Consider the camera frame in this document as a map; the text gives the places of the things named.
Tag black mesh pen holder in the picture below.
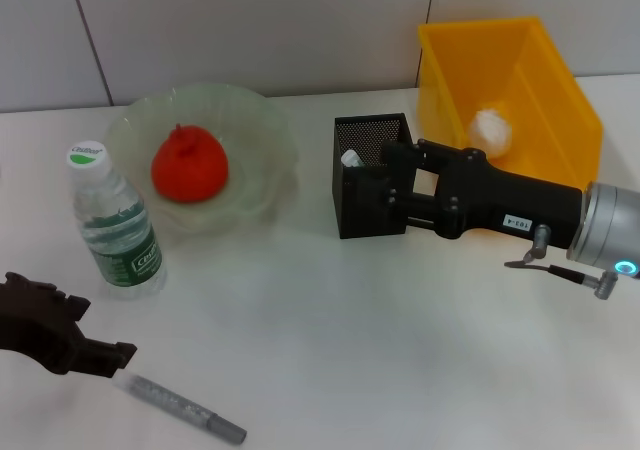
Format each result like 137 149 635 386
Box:
331 113 418 240

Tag yellow plastic bin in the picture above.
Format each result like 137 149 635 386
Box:
417 16 605 192

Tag pale green glass fruit plate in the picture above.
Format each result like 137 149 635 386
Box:
102 83 300 236

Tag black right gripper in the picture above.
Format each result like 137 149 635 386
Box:
351 137 585 251

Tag clear green-label water bottle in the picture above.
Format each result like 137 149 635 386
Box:
65 140 169 302

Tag white paper ball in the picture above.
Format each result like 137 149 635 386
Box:
468 102 515 160

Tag grey marker pen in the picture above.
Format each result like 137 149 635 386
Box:
112 372 247 444

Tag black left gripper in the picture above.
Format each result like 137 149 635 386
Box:
0 270 139 380

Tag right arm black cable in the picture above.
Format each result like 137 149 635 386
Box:
503 223 621 301

